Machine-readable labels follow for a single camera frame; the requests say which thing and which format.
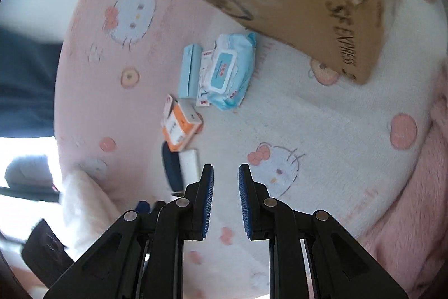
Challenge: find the pink cat printed blanket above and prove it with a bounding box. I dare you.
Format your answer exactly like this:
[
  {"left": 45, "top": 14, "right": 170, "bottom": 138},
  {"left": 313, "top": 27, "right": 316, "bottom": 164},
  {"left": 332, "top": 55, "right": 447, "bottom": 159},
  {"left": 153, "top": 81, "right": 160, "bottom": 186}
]
[{"left": 54, "top": 0, "right": 448, "bottom": 299}]

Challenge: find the blue wet wipes pack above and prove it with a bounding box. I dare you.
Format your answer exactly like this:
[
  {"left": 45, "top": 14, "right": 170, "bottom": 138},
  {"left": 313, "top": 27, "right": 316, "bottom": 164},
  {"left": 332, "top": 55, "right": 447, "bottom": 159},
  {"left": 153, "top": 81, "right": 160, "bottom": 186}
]
[{"left": 205, "top": 33, "right": 257, "bottom": 111}]

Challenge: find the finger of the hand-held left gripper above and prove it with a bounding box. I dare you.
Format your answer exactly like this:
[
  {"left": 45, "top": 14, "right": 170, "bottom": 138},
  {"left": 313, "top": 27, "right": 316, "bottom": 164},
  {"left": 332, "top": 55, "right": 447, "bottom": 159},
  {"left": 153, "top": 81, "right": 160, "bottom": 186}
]
[{"left": 135, "top": 201, "right": 167, "bottom": 215}]

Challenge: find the dark blue oval object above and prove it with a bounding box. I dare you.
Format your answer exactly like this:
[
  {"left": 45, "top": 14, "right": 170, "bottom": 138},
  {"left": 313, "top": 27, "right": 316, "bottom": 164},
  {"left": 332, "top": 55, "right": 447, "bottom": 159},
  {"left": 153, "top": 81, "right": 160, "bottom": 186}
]
[{"left": 162, "top": 141, "right": 184, "bottom": 192}]

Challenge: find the grey blurred object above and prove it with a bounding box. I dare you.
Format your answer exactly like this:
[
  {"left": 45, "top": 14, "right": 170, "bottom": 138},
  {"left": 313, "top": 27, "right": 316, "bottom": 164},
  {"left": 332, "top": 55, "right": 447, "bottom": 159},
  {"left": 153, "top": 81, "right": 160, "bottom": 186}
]
[{"left": 4, "top": 155, "right": 59, "bottom": 193}]

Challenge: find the brown cardboard box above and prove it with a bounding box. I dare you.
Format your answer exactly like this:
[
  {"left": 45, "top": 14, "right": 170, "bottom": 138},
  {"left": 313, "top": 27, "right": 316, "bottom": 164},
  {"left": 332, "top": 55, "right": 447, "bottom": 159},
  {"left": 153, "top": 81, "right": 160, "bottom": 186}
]
[{"left": 179, "top": 0, "right": 394, "bottom": 86}]

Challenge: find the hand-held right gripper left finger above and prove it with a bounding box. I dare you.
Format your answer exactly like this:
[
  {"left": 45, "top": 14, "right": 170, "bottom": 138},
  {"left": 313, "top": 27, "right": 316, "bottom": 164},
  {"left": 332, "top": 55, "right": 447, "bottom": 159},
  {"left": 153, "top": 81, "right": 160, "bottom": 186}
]
[{"left": 44, "top": 164, "right": 215, "bottom": 299}]

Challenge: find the person's dark blue clothing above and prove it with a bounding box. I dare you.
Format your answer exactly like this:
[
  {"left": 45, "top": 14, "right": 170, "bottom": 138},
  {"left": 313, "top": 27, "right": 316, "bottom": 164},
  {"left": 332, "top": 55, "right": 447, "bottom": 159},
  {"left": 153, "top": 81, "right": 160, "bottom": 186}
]
[{"left": 0, "top": 25, "right": 62, "bottom": 138}]

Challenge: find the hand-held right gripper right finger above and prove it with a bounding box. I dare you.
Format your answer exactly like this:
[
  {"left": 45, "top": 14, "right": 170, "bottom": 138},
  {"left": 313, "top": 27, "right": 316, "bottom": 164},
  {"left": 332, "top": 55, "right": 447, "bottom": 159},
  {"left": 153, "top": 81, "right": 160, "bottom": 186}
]
[{"left": 239, "top": 164, "right": 408, "bottom": 299}]

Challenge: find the light blue box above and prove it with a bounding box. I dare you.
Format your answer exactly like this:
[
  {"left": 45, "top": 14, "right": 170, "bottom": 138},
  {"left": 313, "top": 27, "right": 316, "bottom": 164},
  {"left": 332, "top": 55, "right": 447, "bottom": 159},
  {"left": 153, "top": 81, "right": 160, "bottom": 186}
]
[{"left": 178, "top": 44, "right": 203, "bottom": 99}]

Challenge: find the orange and white box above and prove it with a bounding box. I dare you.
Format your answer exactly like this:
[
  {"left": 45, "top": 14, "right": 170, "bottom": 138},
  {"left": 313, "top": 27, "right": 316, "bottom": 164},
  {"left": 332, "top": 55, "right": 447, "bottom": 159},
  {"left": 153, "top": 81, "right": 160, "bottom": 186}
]
[{"left": 162, "top": 99, "right": 204, "bottom": 150}]

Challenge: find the pink fluffy blanket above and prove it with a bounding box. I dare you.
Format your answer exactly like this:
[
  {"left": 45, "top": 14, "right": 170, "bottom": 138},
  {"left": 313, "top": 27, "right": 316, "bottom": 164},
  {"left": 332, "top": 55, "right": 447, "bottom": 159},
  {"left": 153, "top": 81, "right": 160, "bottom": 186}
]
[{"left": 360, "top": 75, "right": 448, "bottom": 299}]

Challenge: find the white fluffy cloth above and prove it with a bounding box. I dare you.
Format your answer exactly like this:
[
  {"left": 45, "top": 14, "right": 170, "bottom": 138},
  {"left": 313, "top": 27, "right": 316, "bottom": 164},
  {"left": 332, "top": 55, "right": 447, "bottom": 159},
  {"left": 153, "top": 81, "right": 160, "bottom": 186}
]
[{"left": 62, "top": 171, "right": 118, "bottom": 252}]

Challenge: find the plain white box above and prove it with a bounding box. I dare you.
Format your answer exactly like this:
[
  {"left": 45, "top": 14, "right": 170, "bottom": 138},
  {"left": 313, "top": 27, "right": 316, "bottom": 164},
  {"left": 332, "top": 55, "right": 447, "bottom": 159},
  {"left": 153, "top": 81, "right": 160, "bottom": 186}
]
[{"left": 179, "top": 149, "right": 201, "bottom": 196}]

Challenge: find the white sachet with red print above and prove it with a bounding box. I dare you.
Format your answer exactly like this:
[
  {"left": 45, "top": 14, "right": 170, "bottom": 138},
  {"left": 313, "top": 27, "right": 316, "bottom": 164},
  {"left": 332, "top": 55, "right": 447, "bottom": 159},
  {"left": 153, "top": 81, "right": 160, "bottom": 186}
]
[{"left": 196, "top": 48, "right": 215, "bottom": 108}]

